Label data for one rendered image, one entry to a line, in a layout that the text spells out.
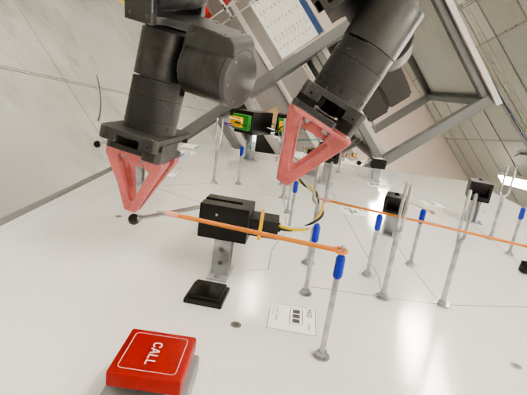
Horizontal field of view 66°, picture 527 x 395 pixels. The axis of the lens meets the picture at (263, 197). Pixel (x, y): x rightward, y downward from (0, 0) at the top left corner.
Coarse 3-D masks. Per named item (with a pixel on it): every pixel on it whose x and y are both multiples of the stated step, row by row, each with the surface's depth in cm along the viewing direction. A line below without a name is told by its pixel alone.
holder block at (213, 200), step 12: (204, 204) 45; (216, 204) 45; (228, 204) 46; (240, 204) 47; (252, 204) 47; (204, 216) 45; (216, 216) 45; (228, 216) 45; (240, 216) 45; (204, 228) 46; (216, 228) 45; (228, 240) 46; (240, 240) 45
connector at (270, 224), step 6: (252, 216) 46; (258, 216) 46; (264, 216) 47; (270, 216) 47; (276, 216) 47; (252, 222) 45; (258, 222) 45; (264, 222) 45; (270, 222) 45; (276, 222) 46; (252, 228) 46; (258, 228) 46; (264, 228) 46; (270, 228) 46; (276, 228) 45; (252, 234) 46
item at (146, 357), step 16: (128, 336) 30; (144, 336) 30; (160, 336) 30; (176, 336) 31; (128, 352) 28; (144, 352) 29; (160, 352) 29; (176, 352) 29; (192, 352) 30; (112, 368) 27; (128, 368) 27; (144, 368) 27; (160, 368) 27; (176, 368) 27; (112, 384) 27; (128, 384) 27; (144, 384) 26; (160, 384) 26; (176, 384) 26
